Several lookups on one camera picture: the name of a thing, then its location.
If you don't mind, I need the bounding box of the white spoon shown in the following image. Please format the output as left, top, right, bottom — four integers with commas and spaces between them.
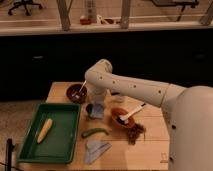
72, 80, 87, 97

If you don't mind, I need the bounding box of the brown grape bunch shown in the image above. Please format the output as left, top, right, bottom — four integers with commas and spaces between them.
126, 124, 146, 145

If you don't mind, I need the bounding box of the black office chair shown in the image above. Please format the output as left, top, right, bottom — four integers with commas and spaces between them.
8, 0, 43, 16

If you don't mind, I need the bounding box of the black stand post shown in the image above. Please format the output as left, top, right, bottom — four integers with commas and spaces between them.
5, 138, 15, 171

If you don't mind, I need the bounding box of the green cucumber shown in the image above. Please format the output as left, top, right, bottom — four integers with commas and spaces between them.
81, 128, 109, 139

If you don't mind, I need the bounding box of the yellow corn cob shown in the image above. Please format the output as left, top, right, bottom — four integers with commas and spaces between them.
37, 119, 53, 143

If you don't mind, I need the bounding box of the red white background object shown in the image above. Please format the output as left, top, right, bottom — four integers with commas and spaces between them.
83, 0, 97, 23

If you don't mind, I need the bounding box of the blue sponge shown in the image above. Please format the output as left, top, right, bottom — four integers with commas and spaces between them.
91, 104, 104, 119

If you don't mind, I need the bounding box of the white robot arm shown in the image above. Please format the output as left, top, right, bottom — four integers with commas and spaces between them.
85, 59, 213, 171

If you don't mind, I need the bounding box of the dark red bowl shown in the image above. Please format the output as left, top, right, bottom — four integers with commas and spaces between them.
66, 84, 87, 104

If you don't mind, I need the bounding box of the clear plastic cup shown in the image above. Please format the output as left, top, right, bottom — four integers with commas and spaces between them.
113, 94, 126, 103

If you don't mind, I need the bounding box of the green plastic tray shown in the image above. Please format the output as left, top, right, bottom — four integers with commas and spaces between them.
18, 103, 81, 164

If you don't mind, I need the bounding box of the orange bowl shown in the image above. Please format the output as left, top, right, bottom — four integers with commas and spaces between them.
111, 107, 135, 130

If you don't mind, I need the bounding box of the grey folded cloth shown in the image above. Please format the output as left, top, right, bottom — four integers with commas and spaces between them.
84, 140, 111, 165

